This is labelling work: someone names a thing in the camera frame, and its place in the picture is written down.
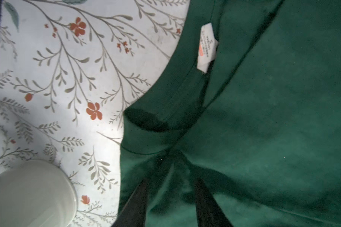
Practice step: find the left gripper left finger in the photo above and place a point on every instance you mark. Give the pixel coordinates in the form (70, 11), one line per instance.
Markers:
(134, 211)

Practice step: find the dark green t shirt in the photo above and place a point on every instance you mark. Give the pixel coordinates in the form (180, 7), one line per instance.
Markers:
(250, 102)

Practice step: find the white pen cup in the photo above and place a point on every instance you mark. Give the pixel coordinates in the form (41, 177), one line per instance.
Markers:
(36, 194)

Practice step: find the floral table mat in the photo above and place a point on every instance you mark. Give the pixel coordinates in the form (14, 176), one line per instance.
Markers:
(68, 71)

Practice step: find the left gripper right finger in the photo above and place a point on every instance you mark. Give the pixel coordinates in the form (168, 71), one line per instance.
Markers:
(209, 214)

